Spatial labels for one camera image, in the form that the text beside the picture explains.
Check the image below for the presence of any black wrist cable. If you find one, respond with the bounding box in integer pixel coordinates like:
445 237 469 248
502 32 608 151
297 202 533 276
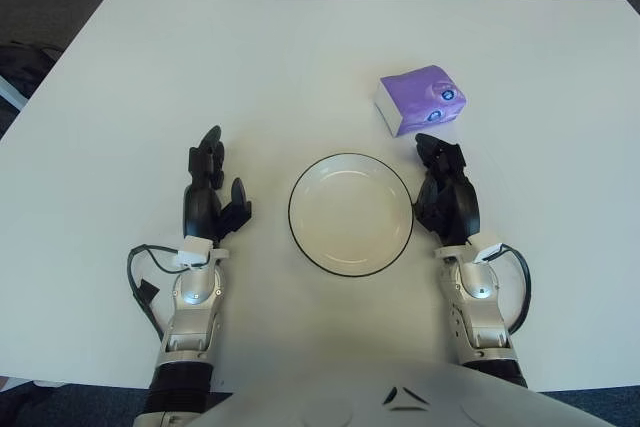
127 243 182 343
487 244 532 336

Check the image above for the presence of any purple tissue paper pack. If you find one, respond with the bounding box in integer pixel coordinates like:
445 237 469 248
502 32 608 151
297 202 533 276
373 65 466 137

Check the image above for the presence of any black bag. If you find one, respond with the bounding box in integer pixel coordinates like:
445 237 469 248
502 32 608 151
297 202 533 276
0 41 64 98

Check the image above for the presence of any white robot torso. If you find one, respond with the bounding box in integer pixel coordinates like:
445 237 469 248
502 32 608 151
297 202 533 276
192 359 621 427

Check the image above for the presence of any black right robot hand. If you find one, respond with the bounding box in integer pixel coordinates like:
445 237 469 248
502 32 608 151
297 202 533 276
412 132 482 248

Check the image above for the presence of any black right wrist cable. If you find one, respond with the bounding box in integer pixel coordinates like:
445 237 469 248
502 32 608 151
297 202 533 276
487 244 532 336

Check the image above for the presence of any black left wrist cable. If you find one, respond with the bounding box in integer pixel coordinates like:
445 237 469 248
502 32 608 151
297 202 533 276
127 243 182 343

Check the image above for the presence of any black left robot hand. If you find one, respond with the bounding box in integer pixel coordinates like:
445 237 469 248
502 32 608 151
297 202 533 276
182 124 254 248

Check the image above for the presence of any white plate with black rim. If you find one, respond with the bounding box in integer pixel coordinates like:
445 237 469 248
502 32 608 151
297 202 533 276
287 150 416 278

